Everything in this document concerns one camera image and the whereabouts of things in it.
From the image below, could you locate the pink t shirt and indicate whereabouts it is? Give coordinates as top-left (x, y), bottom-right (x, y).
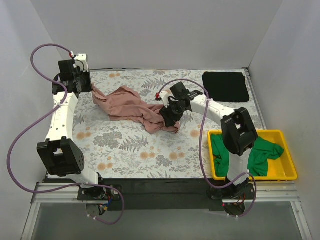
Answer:
top-left (91, 86), bottom-right (180, 134)

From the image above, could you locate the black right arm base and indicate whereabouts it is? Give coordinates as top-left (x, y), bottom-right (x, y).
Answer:
top-left (207, 183), bottom-right (255, 201)

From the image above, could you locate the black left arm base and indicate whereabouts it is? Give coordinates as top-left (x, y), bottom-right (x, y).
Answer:
top-left (77, 185), bottom-right (121, 201)

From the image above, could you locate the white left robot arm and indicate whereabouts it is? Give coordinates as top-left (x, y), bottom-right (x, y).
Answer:
top-left (37, 53), bottom-right (99, 185)

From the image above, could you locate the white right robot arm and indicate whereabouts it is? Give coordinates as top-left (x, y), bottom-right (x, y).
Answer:
top-left (155, 79), bottom-right (258, 188)

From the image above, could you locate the folded black t shirt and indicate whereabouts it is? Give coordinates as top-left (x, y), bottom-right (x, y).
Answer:
top-left (202, 71), bottom-right (250, 103)

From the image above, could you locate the floral patterned table mat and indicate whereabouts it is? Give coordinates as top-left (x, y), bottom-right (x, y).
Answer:
top-left (73, 70), bottom-right (219, 178)

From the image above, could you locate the green t shirt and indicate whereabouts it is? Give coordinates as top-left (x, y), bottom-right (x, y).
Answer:
top-left (210, 134), bottom-right (285, 177)

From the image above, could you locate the yellow plastic bin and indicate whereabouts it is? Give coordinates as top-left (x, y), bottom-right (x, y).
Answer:
top-left (207, 130), bottom-right (298, 181)

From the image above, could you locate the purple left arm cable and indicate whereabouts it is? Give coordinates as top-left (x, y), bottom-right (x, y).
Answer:
top-left (7, 43), bottom-right (126, 225)

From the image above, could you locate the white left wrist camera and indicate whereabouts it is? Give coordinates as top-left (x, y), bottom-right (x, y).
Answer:
top-left (69, 51), bottom-right (90, 73)

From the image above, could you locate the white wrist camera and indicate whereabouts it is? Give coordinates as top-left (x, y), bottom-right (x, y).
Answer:
top-left (155, 91), bottom-right (171, 108)
top-left (69, 51), bottom-right (90, 73)

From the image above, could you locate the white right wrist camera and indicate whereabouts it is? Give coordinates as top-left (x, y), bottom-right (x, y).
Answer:
top-left (155, 91), bottom-right (171, 108)

